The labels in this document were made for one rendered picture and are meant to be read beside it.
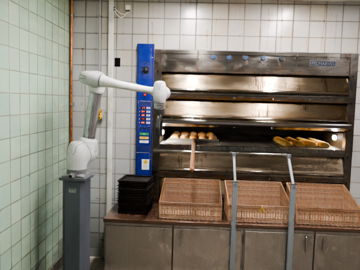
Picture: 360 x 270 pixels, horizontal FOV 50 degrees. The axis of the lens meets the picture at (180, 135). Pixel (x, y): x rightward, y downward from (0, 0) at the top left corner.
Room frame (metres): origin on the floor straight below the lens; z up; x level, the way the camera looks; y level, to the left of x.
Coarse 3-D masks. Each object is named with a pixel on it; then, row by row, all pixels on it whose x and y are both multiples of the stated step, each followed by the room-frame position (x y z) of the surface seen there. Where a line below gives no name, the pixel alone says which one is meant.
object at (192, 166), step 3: (192, 141) 3.87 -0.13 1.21; (192, 144) 3.63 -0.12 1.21; (192, 147) 3.38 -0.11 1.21; (192, 150) 3.20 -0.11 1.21; (192, 153) 3.01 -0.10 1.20; (192, 156) 2.85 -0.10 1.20; (192, 159) 2.72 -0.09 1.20; (192, 162) 2.58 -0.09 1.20; (192, 165) 2.48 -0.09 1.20; (192, 168) 2.39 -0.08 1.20; (192, 171) 2.38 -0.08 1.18
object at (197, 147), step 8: (160, 144) 3.80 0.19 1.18; (168, 144) 3.81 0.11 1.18; (176, 144) 3.83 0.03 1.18; (184, 144) 3.85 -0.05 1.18; (288, 152) 3.75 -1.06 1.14; (296, 152) 3.74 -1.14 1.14; (304, 152) 3.74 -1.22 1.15; (312, 152) 3.73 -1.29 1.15; (320, 152) 3.73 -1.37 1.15; (328, 152) 3.73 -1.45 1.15; (336, 152) 3.72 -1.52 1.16
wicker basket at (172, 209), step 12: (168, 180) 3.76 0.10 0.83; (180, 180) 3.75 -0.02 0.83; (192, 180) 3.75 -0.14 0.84; (204, 180) 3.75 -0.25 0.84; (216, 180) 3.74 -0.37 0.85; (168, 192) 3.73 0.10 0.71; (180, 192) 3.72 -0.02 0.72; (192, 192) 3.72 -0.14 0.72; (204, 192) 3.72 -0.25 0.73; (216, 192) 3.71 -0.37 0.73; (168, 204) 3.30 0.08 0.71; (180, 204) 3.30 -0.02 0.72; (192, 204) 3.29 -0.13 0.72; (204, 204) 3.29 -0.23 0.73; (216, 204) 3.28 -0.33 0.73; (168, 216) 3.30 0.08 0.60; (180, 216) 3.30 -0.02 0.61; (192, 216) 3.36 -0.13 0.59; (204, 216) 3.29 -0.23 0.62; (216, 216) 3.28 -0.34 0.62
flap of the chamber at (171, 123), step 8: (240, 128) 3.81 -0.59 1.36; (248, 128) 3.79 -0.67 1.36; (256, 128) 3.77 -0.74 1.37; (264, 128) 3.75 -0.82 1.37; (280, 128) 3.71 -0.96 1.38; (288, 128) 3.69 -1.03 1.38; (296, 128) 3.67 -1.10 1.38; (304, 128) 3.65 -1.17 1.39; (312, 128) 3.63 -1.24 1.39; (320, 128) 3.62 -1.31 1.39; (328, 128) 3.60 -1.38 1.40; (336, 128) 3.58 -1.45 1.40; (344, 128) 3.58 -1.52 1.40
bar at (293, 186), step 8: (160, 152) 3.43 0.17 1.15; (168, 152) 3.42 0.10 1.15; (176, 152) 3.42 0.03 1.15; (184, 152) 3.42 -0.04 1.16; (200, 152) 3.41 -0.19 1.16; (208, 152) 3.41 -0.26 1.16; (216, 152) 3.40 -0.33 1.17; (224, 152) 3.40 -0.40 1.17; (232, 152) 3.40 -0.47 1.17; (240, 152) 3.40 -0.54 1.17; (248, 152) 3.40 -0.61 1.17; (288, 160) 3.35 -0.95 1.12; (232, 184) 3.20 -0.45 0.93; (296, 184) 3.15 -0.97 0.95; (232, 192) 3.17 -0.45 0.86; (232, 200) 3.17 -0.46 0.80; (232, 208) 3.17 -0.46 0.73; (232, 216) 3.17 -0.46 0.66; (232, 224) 3.17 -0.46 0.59; (288, 224) 3.18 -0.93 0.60; (232, 232) 3.17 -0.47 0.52; (288, 232) 3.17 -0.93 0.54; (232, 240) 3.17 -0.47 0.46; (288, 240) 3.15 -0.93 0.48; (232, 248) 3.17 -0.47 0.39; (288, 248) 3.15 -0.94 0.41; (232, 256) 3.17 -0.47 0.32; (288, 256) 3.15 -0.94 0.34; (232, 264) 3.17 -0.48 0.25; (288, 264) 3.15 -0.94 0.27
